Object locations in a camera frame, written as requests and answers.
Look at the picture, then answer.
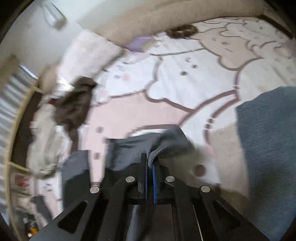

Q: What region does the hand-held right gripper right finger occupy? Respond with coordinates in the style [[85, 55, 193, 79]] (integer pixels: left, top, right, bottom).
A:
[[151, 160, 270, 241]]

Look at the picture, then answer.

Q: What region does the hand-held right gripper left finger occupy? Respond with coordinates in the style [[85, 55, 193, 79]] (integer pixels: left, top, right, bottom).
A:
[[30, 153, 148, 241]]

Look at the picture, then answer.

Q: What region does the grey garment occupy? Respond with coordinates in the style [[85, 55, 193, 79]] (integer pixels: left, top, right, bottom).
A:
[[61, 126, 197, 241]]

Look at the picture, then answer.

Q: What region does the folded cream garment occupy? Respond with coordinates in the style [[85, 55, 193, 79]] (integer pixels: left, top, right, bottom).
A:
[[208, 123, 252, 209]]

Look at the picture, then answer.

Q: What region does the bear print bedsheet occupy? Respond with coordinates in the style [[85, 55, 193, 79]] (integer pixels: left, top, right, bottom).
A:
[[30, 16, 296, 209]]

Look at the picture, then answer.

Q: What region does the brown knit sweater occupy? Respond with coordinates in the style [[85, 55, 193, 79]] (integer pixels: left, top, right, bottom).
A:
[[54, 77, 97, 139]]

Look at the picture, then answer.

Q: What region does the beige jacket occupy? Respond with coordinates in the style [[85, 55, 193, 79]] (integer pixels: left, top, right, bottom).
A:
[[28, 102, 72, 179]]

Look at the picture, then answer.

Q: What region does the charcoal garment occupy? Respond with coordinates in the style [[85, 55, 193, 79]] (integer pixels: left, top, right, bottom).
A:
[[31, 196, 52, 224]]

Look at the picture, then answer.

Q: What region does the white shirt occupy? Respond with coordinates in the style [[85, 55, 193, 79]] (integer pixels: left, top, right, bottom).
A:
[[54, 77, 77, 95]]

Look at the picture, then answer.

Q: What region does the folded blue garment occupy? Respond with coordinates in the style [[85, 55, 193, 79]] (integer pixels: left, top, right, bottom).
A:
[[235, 86, 296, 241]]

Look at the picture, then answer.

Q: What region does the purple box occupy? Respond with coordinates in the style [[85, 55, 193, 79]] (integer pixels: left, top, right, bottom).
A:
[[125, 36, 154, 52]]

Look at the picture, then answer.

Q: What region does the white fluffy pillow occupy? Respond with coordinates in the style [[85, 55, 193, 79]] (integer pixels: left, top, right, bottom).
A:
[[61, 31, 124, 79]]

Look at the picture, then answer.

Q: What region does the wooden bedside shelf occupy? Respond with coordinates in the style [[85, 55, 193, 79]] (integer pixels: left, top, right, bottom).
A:
[[6, 86, 44, 241]]

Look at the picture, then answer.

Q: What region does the brown scrunchie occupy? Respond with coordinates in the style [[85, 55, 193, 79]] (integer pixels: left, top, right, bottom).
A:
[[166, 24, 198, 39]]

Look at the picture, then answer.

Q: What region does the white curtain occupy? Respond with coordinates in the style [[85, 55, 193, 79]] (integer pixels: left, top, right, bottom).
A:
[[0, 66, 38, 204]]

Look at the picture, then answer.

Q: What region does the beige curtain valance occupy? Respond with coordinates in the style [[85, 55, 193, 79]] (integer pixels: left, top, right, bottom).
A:
[[0, 54, 20, 93]]

